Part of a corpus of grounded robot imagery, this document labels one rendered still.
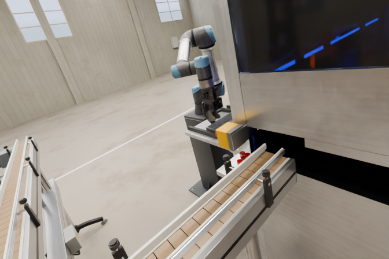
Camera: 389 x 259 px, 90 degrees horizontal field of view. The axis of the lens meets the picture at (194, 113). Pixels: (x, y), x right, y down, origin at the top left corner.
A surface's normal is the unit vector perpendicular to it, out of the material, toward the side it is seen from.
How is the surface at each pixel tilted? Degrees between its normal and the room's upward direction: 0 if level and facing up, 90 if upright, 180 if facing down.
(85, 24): 90
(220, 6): 90
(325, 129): 90
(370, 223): 90
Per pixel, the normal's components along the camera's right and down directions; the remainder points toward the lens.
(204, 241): -0.23, -0.91
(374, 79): -0.75, 0.39
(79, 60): 0.65, 0.11
